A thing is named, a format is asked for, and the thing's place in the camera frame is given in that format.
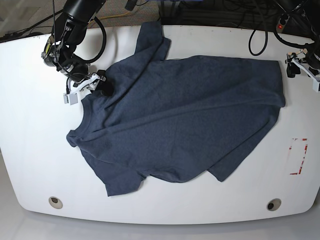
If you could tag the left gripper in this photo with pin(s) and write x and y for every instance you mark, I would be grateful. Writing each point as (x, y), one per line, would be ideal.
(313, 61)

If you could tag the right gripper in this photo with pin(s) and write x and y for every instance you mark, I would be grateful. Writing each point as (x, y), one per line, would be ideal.
(62, 57)

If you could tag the dark blue T-shirt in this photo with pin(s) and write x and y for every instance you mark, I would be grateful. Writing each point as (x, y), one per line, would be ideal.
(175, 119)

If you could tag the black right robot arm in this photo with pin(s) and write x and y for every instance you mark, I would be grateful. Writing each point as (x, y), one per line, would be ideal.
(68, 31)

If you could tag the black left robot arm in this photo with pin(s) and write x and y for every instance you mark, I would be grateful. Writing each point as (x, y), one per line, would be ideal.
(306, 14)

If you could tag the red tape rectangle marking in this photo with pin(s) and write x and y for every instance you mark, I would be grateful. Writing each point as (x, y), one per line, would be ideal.
(296, 156)

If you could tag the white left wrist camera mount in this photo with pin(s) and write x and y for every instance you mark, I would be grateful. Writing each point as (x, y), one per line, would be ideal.
(301, 59)

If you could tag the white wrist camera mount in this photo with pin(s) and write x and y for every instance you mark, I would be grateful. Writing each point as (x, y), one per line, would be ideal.
(301, 59)
(80, 90)

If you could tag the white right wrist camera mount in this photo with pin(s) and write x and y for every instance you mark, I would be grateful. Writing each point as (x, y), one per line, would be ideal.
(80, 90)

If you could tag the left table cable grommet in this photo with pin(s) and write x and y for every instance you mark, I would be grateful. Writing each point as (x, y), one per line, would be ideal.
(55, 202)

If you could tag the table cable grommet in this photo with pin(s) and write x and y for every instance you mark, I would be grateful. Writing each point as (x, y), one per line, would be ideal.
(55, 202)
(274, 204)

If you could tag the right table cable grommet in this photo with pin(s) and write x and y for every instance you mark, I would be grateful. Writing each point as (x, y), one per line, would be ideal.
(274, 204)

